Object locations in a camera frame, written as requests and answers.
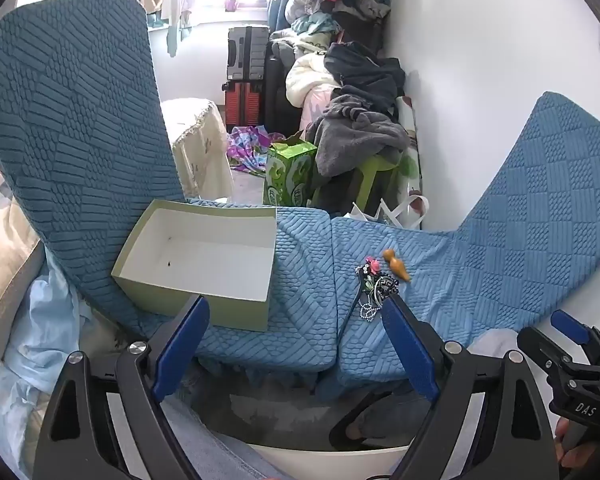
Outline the green cardboard box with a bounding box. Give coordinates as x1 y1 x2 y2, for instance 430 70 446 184
111 199 278 332

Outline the black suitcase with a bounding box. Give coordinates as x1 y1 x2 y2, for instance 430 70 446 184
264 55 301 128

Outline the red suitcase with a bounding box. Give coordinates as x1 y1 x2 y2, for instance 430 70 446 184
223 81 266 128

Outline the black slipper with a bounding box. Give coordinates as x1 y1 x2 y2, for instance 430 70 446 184
329 394 426 449

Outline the person's jeans leg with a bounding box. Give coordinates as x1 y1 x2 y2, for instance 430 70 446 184
157 395 283 480

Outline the orange wooden pendant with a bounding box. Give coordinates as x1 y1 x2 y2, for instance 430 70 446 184
384 249 411 283

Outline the white plastic basin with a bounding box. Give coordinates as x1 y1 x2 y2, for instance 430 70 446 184
250 441 412 480

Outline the purple patterned cloth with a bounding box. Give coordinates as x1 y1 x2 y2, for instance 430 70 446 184
226 125 287 176

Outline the person's right hand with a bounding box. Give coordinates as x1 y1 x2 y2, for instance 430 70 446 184
555 417 593 478

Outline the green printed carton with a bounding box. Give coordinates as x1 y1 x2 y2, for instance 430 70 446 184
263 130 318 207

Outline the beige floral blanket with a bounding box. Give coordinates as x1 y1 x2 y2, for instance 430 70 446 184
0 145 47 386

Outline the grey suitcase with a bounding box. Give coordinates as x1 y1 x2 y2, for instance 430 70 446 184
227 26 271 82

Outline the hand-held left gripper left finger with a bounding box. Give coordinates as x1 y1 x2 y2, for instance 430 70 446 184
32 294 211 480

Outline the dark navy jacket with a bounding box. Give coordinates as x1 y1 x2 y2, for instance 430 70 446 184
324 41 407 106

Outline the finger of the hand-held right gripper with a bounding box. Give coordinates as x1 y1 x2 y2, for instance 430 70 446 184
551 310 600 368
517 326 600 386

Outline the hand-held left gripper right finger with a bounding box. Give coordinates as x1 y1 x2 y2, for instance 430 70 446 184
382 295 561 480

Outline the blue covered chair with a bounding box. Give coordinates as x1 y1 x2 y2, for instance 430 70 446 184
0 0 337 376
331 91 600 401

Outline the white quilt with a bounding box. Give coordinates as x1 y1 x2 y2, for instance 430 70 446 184
285 52 337 106

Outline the green plastic stool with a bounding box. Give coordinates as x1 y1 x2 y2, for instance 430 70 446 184
312 155 406 211

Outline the cream cloth covered table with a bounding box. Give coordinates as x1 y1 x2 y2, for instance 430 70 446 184
161 98 235 200

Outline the leaf print cloth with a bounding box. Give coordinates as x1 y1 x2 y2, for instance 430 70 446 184
394 95 423 211

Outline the white tote bag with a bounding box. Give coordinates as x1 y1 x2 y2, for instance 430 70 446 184
342 195 430 231

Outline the black hair stick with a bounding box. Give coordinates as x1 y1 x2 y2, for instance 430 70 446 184
336 266 376 333

